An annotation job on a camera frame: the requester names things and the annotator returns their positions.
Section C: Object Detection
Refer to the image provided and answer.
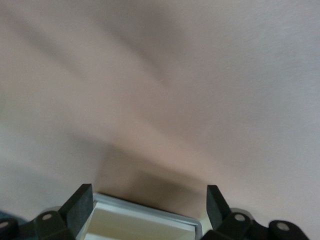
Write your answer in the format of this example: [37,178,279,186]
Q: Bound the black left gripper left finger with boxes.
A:
[0,183,94,240]

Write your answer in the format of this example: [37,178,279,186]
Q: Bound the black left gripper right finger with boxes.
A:
[203,184,311,240]

